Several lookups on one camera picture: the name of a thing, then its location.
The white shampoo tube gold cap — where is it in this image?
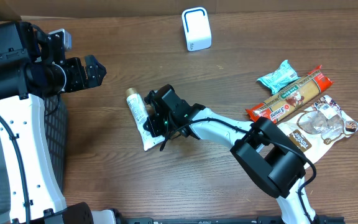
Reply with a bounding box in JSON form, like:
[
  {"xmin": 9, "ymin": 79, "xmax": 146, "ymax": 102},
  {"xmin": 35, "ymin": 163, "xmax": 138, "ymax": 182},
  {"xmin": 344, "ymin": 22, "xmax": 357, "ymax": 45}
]
[{"xmin": 126, "ymin": 88, "xmax": 164, "ymax": 151}]

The orange spaghetti pasta package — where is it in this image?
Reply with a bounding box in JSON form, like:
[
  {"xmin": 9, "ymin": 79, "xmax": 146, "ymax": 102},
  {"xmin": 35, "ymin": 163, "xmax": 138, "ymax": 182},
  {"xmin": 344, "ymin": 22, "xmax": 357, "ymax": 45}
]
[{"xmin": 246, "ymin": 65, "xmax": 334, "ymax": 123}]

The teal snack wrapper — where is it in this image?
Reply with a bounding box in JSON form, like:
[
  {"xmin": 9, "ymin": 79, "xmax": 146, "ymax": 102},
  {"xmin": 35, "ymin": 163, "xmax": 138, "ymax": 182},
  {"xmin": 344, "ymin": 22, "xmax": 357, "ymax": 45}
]
[{"xmin": 257, "ymin": 60, "xmax": 300, "ymax": 95}]

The beige brown snack pouch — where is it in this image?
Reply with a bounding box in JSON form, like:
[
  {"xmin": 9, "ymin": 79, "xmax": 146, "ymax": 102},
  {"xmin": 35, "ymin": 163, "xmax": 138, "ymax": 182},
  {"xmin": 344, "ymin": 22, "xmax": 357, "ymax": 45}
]
[{"xmin": 278, "ymin": 95, "xmax": 358, "ymax": 163}]

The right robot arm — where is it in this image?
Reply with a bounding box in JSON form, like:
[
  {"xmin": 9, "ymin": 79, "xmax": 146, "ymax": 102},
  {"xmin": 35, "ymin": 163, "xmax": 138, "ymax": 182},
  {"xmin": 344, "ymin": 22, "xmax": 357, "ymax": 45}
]
[{"xmin": 144, "ymin": 85, "xmax": 318, "ymax": 223}]

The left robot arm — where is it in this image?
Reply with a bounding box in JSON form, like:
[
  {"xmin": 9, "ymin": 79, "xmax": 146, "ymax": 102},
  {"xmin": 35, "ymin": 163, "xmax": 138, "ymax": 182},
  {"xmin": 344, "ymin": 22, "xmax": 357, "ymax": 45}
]
[{"xmin": 0, "ymin": 22, "xmax": 116, "ymax": 223}]

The white barcode scanner stand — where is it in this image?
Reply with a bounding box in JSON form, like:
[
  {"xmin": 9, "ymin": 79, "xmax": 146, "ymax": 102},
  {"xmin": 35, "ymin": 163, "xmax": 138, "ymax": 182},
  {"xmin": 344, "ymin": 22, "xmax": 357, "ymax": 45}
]
[{"xmin": 181, "ymin": 7, "xmax": 212, "ymax": 52}]

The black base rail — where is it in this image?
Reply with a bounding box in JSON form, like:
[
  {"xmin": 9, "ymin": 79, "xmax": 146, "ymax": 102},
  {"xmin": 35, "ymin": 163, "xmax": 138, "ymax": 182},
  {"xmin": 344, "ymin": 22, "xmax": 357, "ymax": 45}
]
[{"xmin": 116, "ymin": 216, "xmax": 345, "ymax": 224}]

